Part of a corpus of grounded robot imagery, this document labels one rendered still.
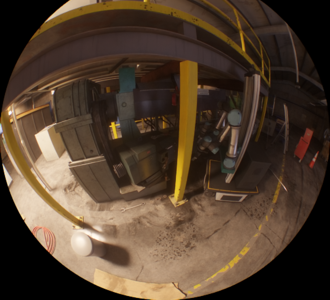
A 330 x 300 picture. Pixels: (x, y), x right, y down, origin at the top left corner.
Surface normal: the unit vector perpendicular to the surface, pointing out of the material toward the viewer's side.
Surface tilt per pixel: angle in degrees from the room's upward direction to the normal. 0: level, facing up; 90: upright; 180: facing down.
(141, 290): 1
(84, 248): 1
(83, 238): 1
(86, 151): 90
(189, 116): 90
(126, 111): 90
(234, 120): 82
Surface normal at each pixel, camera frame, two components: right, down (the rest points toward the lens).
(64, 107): 0.43, 0.22
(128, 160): 0.49, -0.43
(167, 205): -0.02, -0.90
